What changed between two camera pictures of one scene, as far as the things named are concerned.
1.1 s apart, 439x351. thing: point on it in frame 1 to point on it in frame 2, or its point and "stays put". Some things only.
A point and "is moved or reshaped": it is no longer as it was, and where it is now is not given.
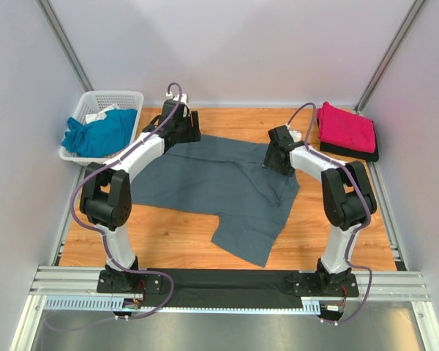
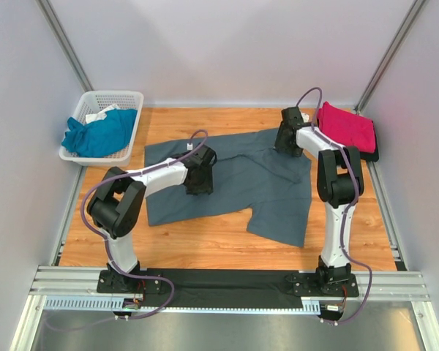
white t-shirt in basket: [100, 114] stays put
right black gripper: [268, 163] to [295, 151]
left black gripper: [194, 134] to [205, 187]
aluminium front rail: [81, 282] stays put
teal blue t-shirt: [106, 137] stays put
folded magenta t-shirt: [345, 129] stays put
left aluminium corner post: [65, 44] stays put
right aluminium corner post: [389, 55] stays put
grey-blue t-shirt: [202, 175] is moved or reshaped
